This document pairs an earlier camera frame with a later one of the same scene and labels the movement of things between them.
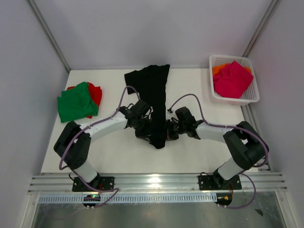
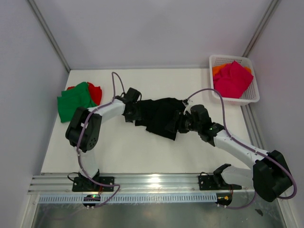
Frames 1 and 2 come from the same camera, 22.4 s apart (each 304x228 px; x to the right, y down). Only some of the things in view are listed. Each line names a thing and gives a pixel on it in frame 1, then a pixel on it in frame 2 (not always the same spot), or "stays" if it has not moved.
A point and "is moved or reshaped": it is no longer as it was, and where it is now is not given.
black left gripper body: [142, 127] to [135, 108]
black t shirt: [150, 82] is moved or reshaped
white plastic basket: [250, 95] stays
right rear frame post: [268, 14] stays
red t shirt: [96, 93] stays
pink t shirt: [231, 80] stays
